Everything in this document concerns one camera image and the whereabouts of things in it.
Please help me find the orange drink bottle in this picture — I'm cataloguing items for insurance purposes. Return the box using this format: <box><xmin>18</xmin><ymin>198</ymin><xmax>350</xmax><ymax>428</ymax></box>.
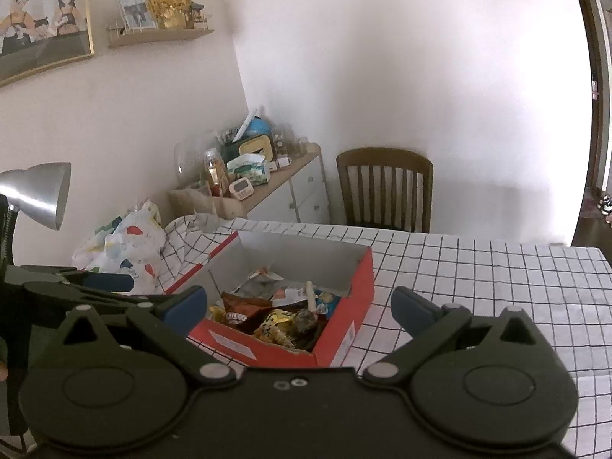
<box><xmin>204</xmin><ymin>148</ymin><xmax>228</xmax><ymax>198</ymax></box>

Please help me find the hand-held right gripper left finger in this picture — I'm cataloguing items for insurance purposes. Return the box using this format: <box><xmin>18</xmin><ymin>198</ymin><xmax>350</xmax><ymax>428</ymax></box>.
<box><xmin>50</xmin><ymin>286</ymin><xmax>238</xmax><ymax>386</ymax></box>

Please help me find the brown-red snack bag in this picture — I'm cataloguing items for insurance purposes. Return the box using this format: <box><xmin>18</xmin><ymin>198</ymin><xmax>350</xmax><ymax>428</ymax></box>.
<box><xmin>221</xmin><ymin>293</ymin><xmax>274</xmax><ymax>334</ymax></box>

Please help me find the red and white snack packet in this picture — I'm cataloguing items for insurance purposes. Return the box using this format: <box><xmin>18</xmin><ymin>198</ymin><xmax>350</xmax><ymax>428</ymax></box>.
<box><xmin>246</xmin><ymin>268</ymin><xmax>284</xmax><ymax>284</ymax></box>

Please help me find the blue snack packet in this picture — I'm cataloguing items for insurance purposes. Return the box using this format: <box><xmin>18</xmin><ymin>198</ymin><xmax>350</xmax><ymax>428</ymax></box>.
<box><xmin>316</xmin><ymin>291</ymin><xmax>343</xmax><ymax>319</ymax></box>

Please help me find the brown door frame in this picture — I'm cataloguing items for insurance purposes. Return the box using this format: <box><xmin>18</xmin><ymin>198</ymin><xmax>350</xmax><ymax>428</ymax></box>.
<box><xmin>573</xmin><ymin>0</ymin><xmax>612</xmax><ymax>194</ymax></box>

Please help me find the red cardboard box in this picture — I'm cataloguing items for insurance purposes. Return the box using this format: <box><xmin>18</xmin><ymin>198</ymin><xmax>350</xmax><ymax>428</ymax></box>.
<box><xmin>165</xmin><ymin>230</ymin><xmax>374</xmax><ymax>368</ymax></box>

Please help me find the white colourful print bag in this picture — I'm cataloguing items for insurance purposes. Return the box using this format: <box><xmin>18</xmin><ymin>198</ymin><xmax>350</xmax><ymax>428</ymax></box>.
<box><xmin>72</xmin><ymin>201</ymin><xmax>167</xmax><ymax>293</ymax></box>

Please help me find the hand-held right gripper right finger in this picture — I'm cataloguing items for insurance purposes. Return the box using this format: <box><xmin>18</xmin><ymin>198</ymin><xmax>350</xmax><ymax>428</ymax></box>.
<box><xmin>363</xmin><ymin>287</ymin><xmax>550</xmax><ymax>386</ymax></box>

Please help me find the yellow tissue box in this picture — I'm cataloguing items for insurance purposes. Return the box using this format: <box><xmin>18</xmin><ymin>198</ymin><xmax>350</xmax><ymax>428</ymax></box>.
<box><xmin>238</xmin><ymin>135</ymin><xmax>276</xmax><ymax>161</ymax></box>

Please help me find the brown paper bag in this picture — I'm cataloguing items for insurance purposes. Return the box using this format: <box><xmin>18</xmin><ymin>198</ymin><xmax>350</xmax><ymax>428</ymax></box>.
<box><xmin>167</xmin><ymin>186</ymin><xmax>246</xmax><ymax>221</ymax></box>

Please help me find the silver desk lamp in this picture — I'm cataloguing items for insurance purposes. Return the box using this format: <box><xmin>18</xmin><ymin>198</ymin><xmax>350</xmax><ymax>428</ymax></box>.
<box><xmin>0</xmin><ymin>163</ymin><xmax>72</xmax><ymax>269</ymax></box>

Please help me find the green and white tissue pack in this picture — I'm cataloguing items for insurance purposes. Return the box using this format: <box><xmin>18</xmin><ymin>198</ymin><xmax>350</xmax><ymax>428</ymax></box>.
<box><xmin>226</xmin><ymin>154</ymin><xmax>271</xmax><ymax>187</ymax></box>

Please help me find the framed wall poster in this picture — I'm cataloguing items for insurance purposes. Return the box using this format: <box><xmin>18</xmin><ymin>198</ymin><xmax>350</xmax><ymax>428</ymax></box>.
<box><xmin>0</xmin><ymin>0</ymin><xmax>95</xmax><ymax>88</ymax></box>

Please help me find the white paper tube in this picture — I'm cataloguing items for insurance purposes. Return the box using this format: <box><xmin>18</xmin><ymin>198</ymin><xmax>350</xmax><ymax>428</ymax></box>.
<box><xmin>233</xmin><ymin>105</ymin><xmax>264</xmax><ymax>143</ymax></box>

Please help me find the pink kitchen timer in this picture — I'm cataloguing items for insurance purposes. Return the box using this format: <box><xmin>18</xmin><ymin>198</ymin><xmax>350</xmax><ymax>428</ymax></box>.
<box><xmin>228</xmin><ymin>179</ymin><xmax>255</xmax><ymax>200</ymax></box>

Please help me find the dark candy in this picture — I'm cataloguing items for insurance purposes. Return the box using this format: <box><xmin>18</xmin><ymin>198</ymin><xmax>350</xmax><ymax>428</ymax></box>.
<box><xmin>291</xmin><ymin>310</ymin><xmax>320</xmax><ymax>340</ymax></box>

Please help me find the clear glass dome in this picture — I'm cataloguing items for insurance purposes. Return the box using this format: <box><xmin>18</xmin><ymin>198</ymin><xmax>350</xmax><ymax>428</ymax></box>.
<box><xmin>174</xmin><ymin>141</ymin><xmax>212</xmax><ymax>188</ymax></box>

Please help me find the wooden wall shelf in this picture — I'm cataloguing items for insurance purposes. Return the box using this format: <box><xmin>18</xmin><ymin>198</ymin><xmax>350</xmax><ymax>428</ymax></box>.
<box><xmin>107</xmin><ymin>28</ymin><xmax>215</xmax><ymax>50</ymax></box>

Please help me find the small photo card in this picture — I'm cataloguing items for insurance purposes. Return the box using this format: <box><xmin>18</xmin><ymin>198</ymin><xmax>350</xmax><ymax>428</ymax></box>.
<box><xmin>119</xmin><ymin>0</ymin><xmax>158</xmax><ymax>32</ymax></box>

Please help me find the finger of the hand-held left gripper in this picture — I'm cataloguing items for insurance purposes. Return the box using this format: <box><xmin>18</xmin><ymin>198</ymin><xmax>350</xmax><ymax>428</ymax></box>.
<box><xmin>7</xmin><ymin>265</ymin><xmax>135</xmax><ymax>293</ymax></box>
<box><xmin>23</xmin><ymin>281</ymin><xmax>180</xmax><ymax>316</ymax></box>

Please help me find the white sideboard with wooden top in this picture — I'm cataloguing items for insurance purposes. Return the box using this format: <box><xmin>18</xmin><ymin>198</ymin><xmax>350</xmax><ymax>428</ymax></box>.
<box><xmin>167</xmin><ymin>142</ymin><xmax>332</xmax><ymax>225</ymax></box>

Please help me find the wooden slat-back chair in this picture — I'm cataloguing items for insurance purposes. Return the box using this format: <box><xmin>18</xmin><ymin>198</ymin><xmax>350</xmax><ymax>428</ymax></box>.
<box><xmin>336</xmin><ymin>147</ymin><xmax>434</xmax><ymax>234</ymax></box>

